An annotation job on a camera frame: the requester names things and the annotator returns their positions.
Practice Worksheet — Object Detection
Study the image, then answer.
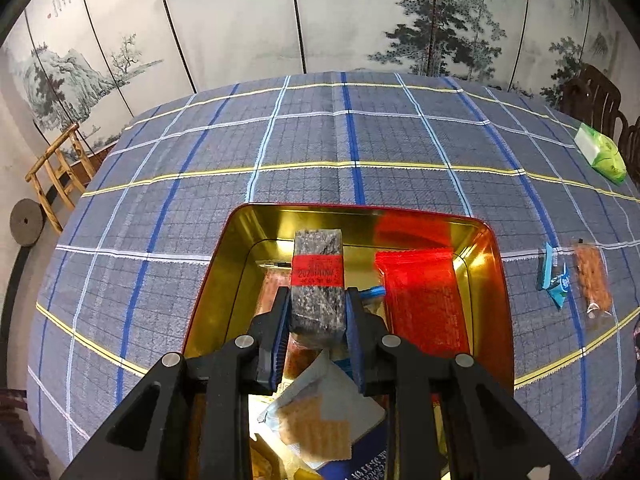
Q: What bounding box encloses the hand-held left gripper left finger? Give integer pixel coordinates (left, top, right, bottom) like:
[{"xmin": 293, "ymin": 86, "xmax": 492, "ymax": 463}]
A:
[{"xmin": 60, "ymin": 287, "xmax": 293, "ymax": 480}]

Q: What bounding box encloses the gold metal tin tray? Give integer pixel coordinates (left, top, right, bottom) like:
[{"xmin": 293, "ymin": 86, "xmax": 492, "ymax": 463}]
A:
[{"xmin": 181, "ymin": 202, "xmax": 516, "ymax": 480}]

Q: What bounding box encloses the painted folding screen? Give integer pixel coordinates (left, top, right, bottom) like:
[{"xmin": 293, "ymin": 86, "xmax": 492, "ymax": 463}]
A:
[{"xmin": 0, "ymin": 0, "xmax": 626, "ymax": 153}]

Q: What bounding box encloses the blue white cracker packet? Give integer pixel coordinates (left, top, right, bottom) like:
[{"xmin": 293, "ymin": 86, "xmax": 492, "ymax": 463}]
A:
[{"xmin": 257, "ymin": 350, "xmax": 401, "ymax": 480}]

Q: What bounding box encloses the green tissue pack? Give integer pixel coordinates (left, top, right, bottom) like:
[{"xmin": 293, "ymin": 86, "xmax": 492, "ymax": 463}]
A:
[{"xmin": 573, "ymin": 122, "xmax": 627, "ymax": 184}]

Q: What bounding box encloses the large red snack packet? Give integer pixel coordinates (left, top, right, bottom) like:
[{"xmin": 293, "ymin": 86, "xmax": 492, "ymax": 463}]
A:
[{"xmin": 374, "ymin": 247, "xmax": 473, "ymax": 358}]

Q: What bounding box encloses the dark snack bar red label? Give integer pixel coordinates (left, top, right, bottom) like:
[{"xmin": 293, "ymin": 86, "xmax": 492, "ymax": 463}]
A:
[{"xmin": 289, "ymin": 228, "xmax": 348, "ymax": 348}]

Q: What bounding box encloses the light wooden rack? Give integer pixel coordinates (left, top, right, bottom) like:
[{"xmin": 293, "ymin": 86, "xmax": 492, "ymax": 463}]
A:
[{"xmin": 25, "ymin": 122, "xmax": 98, "ymax": 233}]

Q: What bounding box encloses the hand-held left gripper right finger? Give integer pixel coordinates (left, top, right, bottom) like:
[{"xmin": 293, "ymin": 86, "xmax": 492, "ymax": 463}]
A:
[{"xmin": 345, "ymin": 287, "xmax": 583, "ymax": 480}]

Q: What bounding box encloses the clear packet of brown snacks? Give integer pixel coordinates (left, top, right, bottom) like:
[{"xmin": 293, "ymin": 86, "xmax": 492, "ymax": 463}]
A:
[
  {"xmin": 257, "ymin": 260, "xmax": 293, "ymax": 321},
  {"xmin": 571, "ymin": 239, "xmax": 613, "ymax": 331}
]

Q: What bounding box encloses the round stone disc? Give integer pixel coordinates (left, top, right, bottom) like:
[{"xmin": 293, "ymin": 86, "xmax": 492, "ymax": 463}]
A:
[{"xmin": 9, "ymin": 198, "xmax": 45, "ymax": 247}]

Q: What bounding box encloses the dark wooden chair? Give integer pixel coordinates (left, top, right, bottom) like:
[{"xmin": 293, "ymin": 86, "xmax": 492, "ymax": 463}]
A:
[
  {"xmin": 560, "ymin": 64, "xmax": 626, "ymax": 141},
  {"xmin": 617, "ymin": 115, "xmax": 640, "ymax": 186}
]

